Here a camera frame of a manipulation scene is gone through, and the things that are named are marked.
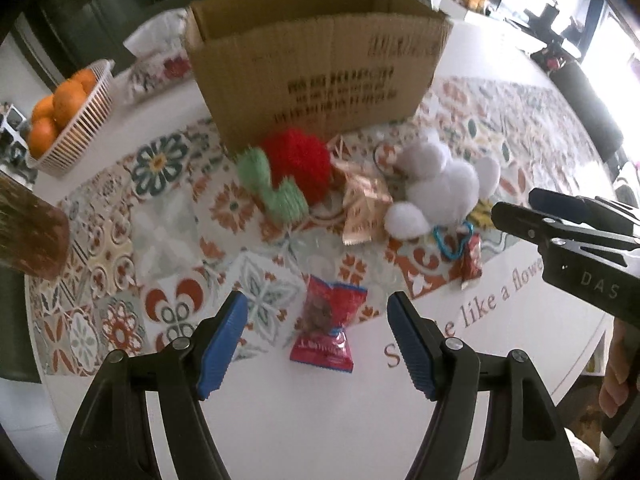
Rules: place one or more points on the person's right hand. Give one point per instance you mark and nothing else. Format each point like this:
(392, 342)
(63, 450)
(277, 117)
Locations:
(617, 370)

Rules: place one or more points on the dark dining chair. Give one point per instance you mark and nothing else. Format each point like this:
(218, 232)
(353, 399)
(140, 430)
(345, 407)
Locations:
(590, 105)

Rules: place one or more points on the patterned tablecloth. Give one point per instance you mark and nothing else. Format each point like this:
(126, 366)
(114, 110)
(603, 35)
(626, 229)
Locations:
(165, 240)

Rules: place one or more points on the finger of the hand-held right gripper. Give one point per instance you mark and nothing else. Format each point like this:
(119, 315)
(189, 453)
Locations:
(520, 220)
(550, 201)

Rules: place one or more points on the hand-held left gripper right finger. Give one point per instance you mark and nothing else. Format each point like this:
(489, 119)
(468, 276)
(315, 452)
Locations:
(412, 345)

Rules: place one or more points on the brown cardboard box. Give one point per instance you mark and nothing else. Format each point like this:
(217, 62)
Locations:
(300, 60)

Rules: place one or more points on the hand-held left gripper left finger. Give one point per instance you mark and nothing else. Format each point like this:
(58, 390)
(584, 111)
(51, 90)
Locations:
(222, 345)

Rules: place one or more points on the white basket of oranges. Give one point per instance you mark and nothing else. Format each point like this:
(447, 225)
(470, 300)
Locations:
(75, 135)

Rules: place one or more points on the large red snack packet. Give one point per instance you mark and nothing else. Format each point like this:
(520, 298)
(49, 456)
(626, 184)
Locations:
(325, 320)

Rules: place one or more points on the green knitted plush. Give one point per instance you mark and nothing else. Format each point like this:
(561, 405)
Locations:
(280, 200)

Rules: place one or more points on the white plush bunny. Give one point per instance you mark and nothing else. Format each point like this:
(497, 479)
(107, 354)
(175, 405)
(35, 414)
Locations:
(440, 185)

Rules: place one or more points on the gold snack packet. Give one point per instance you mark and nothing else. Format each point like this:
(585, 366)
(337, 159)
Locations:
(342, 157)
(365, 210)

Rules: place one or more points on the glass vase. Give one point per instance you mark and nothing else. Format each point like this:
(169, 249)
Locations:
(30, 230)

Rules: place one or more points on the orange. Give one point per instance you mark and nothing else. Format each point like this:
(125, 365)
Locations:
(42, 107)
(69, 102)
(82, 80)
(42, 137)

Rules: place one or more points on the floral tissue box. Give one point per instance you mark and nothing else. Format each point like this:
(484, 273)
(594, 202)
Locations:
(160, 75)

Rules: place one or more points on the small red snack packet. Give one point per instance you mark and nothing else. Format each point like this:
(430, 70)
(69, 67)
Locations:
(471, 260)

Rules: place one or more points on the red pom-pom plush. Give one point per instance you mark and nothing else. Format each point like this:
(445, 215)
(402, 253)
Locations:
(295, 160)

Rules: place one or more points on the dark glass sliding door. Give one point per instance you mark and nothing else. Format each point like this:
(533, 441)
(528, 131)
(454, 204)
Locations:
(100, 0)

